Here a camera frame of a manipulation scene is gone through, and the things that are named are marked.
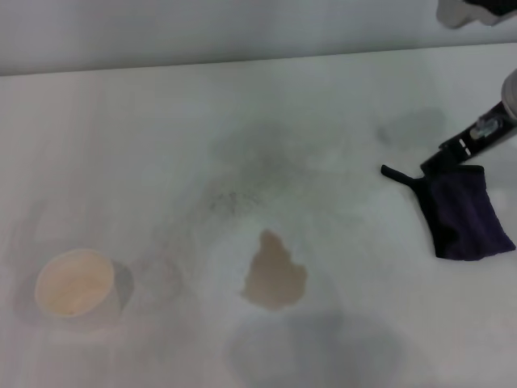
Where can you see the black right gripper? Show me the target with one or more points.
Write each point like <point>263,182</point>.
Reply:
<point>486,139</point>

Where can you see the purple rag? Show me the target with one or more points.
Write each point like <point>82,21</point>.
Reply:
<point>464,214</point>

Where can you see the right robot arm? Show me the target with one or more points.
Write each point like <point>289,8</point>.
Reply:
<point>511,93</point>

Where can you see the brown water stain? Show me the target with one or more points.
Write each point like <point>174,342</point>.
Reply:
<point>274,279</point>

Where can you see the white paper cup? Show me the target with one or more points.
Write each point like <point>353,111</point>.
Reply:
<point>74,283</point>

